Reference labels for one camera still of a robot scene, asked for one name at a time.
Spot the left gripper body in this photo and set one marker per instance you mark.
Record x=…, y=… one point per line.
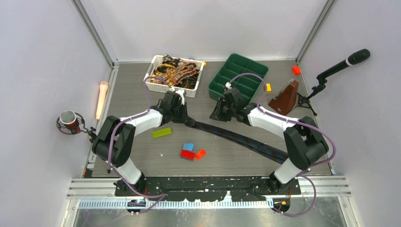
x=178, y=113

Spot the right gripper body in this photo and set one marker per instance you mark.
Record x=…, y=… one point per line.
x=224, y=112

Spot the green divided tray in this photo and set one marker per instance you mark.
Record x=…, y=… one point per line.
x=239, y=68

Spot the navy brown striped tie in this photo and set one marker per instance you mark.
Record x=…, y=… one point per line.
x=265, y=150

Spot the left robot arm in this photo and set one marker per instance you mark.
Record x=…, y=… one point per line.
x=114, y=141

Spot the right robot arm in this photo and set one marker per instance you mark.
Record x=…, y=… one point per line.
x=304, y=141

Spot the pile of patterned ties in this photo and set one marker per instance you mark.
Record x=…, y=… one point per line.
x=177, y=72

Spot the lime green flat block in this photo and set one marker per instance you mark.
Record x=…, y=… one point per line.
x=161, y=132

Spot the white perforated basket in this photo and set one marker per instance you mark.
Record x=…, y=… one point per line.
x=159, y=85

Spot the yellow block near tray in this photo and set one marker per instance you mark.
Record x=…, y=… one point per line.
x=268, y=88

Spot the blue block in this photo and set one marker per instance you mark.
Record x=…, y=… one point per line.
x=188, y=146

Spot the red block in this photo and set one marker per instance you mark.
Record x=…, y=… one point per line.
x=188, y=155

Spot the orange-red small block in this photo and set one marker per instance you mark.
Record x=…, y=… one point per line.
x=200, y=154

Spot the black microphone tripod right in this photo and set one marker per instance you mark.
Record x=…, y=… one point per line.
x=304, y=101

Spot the orange block in corner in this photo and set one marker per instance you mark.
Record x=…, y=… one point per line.
x=296, y=70

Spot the black tripod left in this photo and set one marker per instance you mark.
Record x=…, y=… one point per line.
x=92, y=134

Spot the red silver studio microphone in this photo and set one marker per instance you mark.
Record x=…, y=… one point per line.
x=71, y=123

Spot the black handheld microphone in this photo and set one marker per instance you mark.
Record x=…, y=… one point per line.
x=353, y=59

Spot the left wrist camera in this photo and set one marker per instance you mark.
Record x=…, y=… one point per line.
x=181, y=93

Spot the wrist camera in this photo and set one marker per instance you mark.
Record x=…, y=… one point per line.
x=228, y=88
x=181, y=93

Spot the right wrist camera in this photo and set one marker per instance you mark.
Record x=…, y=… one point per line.
x=228, y=88

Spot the peach cylinder handle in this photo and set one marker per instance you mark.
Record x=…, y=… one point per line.
x=103, y=87

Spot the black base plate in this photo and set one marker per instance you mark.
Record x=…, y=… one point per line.
x=213, y=188

